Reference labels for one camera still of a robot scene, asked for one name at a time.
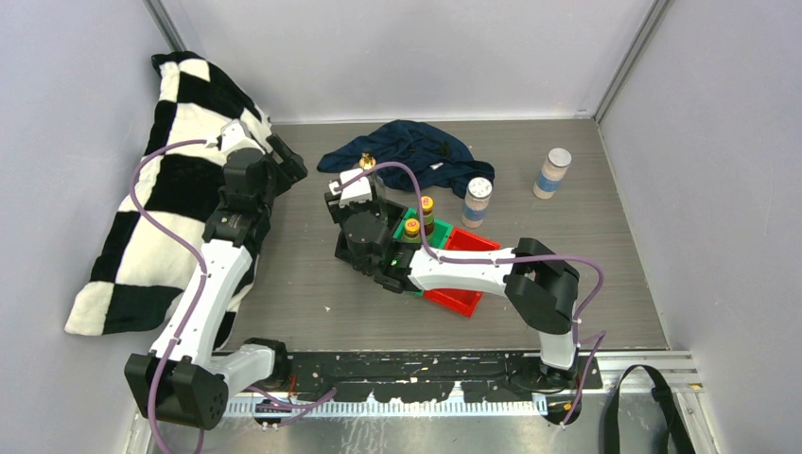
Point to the clear glass cruet gold spout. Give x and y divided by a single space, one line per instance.
368 162

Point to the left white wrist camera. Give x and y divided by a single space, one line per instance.
235 136

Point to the red plastic bin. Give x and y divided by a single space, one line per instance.
461 301

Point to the sauce bottle yellow cap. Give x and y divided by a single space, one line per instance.
412 231
427 204

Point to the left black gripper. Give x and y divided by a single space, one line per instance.
289 171

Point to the spice jar perforated lid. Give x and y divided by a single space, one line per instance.
476 201

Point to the green plastic bin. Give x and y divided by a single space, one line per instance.
437 240

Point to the black white checkered blanket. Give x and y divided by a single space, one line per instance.
141 274

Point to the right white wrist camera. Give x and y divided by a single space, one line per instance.
351 187

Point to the black plastic bin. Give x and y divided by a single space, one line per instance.
395 216

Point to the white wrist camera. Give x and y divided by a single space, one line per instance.
351 187
235 136

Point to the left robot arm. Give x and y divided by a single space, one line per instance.
179 381

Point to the dark blue shorts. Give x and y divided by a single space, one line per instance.
436 157

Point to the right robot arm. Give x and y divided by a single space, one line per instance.
542 292

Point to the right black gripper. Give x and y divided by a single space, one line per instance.
339 211

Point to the spice jar plain lid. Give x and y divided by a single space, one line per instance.
551 173

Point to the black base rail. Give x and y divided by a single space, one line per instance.
425 376

